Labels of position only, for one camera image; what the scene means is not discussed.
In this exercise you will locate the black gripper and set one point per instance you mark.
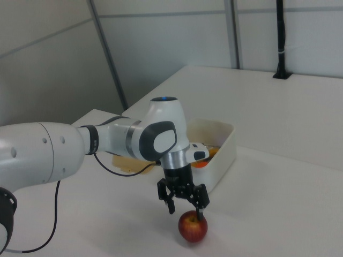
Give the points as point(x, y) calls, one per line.
point(179, 182)

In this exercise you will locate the upright grey partition post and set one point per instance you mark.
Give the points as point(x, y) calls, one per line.
point(234, 34)

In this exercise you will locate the orange toy fruit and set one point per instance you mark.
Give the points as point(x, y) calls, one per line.
point(201, 164)

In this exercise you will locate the white plastic container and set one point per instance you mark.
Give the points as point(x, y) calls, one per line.
point(222, 166)

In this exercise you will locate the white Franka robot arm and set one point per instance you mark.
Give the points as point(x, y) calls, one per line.
point(34, 152)

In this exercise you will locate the black pole with base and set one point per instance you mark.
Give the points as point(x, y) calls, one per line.
point(281, 40)

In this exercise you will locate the beige plastic box lid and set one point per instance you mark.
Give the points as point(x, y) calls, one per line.
point(126, 163)

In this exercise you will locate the red toy apple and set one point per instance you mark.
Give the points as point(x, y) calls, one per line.
point(193, 228)

